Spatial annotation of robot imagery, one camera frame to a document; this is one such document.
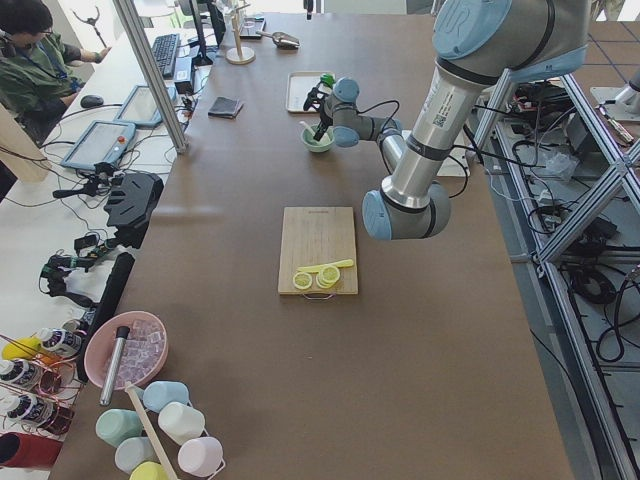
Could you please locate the teach pendant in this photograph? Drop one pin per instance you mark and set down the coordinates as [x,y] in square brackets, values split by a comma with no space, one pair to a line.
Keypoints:
[101,142]
[140,109]

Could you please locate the mint green bowl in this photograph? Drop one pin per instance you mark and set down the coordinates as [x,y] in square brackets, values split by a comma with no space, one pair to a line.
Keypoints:
[317,146]

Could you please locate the light blue cup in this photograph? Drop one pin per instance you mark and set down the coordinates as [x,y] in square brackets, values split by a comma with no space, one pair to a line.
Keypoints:
[159,394]

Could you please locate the seated person green jacket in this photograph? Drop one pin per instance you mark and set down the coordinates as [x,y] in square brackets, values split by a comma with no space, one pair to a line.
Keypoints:
[37,83]

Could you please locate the pale blue cup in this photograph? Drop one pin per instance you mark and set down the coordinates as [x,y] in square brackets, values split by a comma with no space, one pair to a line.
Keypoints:
[133,452]

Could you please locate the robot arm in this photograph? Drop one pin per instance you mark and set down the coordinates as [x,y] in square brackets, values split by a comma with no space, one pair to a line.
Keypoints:
[475,42]
[620,103]

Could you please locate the pink bowl with ice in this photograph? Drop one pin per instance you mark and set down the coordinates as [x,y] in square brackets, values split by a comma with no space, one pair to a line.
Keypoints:
[144,354]

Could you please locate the white ceramic spoon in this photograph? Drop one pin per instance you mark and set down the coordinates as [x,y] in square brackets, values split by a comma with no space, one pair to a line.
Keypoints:
[307,127]

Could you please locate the yellow cup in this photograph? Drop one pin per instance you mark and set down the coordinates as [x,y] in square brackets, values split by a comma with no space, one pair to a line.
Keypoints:
[149,471]

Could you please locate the black bracket device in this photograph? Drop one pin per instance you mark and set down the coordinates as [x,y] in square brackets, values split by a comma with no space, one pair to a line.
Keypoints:
[132,199]

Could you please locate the grey folded cloth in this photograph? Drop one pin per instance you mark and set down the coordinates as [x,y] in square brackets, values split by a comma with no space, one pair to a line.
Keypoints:
[224,107]

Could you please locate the green lime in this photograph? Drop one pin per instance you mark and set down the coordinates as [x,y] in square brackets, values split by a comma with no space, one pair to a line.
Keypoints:
[327,79]

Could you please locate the aluminium frame post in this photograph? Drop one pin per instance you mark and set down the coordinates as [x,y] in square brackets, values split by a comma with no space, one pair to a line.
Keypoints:
[134,29]

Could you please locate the metal cylinder black cap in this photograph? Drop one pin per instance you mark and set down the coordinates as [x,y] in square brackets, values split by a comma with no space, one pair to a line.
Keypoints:
[108,387]

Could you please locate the teach pendant near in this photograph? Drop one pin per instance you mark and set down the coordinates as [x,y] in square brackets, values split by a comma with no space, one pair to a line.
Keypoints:
[101,142]

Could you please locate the black bar on desk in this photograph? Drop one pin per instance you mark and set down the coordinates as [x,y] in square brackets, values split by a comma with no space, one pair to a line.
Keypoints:
[114,288]

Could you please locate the wooden cup stand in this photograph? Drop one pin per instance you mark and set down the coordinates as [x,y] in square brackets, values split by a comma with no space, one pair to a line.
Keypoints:
[238,54]

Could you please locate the metal scoop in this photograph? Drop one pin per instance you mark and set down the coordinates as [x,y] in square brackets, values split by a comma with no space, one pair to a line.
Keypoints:
[281,40]

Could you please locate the pink cup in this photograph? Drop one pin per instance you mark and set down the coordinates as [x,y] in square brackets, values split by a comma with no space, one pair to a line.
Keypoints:
[201,456]

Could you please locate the wooden cutting board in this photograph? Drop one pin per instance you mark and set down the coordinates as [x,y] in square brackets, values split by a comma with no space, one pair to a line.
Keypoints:
[314,236]

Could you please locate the mint green cup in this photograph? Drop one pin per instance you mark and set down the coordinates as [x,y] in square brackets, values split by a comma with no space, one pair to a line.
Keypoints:
[114,426]

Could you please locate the black computer mouse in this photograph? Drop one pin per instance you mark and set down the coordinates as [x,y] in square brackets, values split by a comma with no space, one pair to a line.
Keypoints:
[91,101]

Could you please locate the lemon slice stack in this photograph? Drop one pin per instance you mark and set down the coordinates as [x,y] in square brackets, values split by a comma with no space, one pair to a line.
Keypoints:
[328,276]

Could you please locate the black monitor stand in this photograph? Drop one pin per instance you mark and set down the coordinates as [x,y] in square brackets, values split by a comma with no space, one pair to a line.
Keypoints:
[205,54]

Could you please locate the yellow plastic knife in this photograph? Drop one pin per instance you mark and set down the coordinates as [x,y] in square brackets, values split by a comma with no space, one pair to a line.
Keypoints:
[345,263]

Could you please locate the black keyboard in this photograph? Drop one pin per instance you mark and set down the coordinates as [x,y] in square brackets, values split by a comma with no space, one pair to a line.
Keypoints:
[164,50]

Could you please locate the teach pendant far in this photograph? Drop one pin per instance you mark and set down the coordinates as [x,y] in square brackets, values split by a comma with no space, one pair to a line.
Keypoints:
[140,109]

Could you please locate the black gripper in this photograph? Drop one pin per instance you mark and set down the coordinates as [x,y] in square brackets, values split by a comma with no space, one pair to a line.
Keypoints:
[324,120]

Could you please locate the white cup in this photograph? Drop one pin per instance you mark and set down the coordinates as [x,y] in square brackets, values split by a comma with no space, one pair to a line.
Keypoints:
[181,422]

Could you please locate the cream rabbit tray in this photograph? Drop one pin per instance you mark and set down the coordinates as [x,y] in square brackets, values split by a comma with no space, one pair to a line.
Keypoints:
[299,83]

